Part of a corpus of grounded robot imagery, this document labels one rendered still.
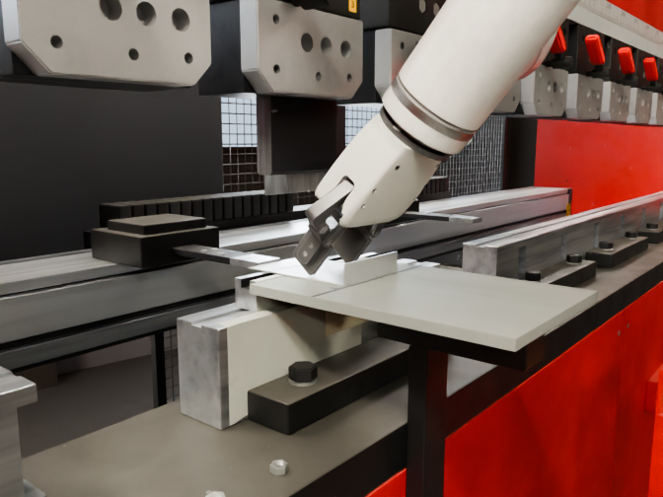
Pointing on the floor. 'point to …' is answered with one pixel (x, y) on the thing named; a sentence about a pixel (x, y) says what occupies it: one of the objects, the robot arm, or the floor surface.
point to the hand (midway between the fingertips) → (331, 248)
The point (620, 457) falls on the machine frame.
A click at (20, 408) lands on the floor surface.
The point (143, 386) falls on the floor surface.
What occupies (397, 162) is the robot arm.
